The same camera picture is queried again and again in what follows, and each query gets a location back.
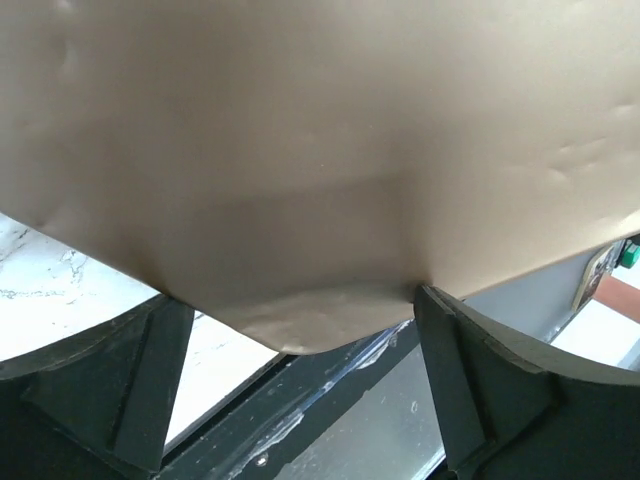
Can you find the rose gold tin lid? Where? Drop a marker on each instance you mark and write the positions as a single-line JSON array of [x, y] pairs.
[[294, 168]]

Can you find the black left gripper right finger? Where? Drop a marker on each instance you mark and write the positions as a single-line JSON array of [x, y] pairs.
[[512, 407]]

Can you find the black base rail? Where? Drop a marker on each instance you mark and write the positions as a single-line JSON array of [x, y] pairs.
[[286, 409]]

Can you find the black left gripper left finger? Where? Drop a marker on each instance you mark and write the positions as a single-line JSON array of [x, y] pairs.
[[97, 404]]

